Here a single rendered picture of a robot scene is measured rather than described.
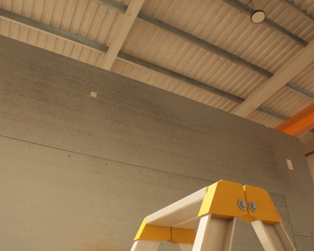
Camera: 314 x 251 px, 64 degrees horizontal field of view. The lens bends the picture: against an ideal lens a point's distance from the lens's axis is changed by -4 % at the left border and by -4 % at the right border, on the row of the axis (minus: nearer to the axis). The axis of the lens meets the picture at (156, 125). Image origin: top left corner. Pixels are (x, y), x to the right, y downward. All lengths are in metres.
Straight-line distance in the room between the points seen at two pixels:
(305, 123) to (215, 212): 8.94
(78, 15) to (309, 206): 6.67
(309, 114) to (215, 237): 8.98
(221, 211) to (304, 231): 1.48
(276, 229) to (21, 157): 0.95
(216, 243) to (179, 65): 7.92
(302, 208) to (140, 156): 1.21
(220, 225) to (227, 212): 0.03
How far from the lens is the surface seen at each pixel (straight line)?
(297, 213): 1.99
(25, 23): 7.82
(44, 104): 1.31
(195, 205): 0.62
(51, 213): 1.12
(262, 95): 9.31
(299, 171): 2.20
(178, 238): 0.85
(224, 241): 0.56
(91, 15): 7.40
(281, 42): 8.68
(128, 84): 1.54
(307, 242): 1.99
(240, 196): 0.59
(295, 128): 9.62
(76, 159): 1.21
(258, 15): 6.68
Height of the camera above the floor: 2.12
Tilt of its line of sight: 33 degrees up
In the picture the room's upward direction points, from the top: straight up
